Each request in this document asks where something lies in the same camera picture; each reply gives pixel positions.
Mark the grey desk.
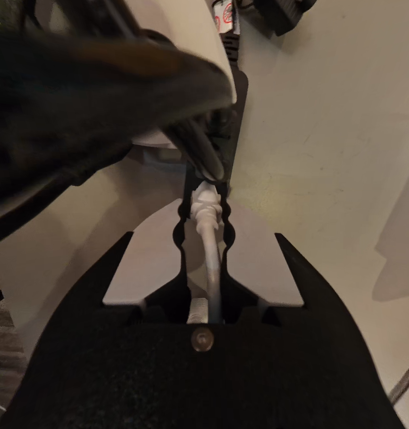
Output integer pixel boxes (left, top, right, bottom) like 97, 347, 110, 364
0, 0, 409, 408

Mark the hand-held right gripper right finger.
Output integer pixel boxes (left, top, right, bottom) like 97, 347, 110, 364
221, 198, 305, 307

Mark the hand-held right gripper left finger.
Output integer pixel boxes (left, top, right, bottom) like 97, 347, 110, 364
102, 198, 188, 307

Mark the white cable with plug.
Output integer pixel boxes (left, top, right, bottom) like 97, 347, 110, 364
188, 179, 225, 324

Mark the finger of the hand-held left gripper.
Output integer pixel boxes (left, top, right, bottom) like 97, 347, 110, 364
131, 132, 179, 150
35, 0, 238, 103

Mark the black cable with ribbed plug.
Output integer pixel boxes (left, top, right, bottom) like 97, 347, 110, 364
254, 0, 319, 37

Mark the black cable hub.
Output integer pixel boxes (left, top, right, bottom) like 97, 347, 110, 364
184, 0, 249, 198

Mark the grey metal strip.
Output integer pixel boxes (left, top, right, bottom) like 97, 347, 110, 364
388, 363, 409, 407

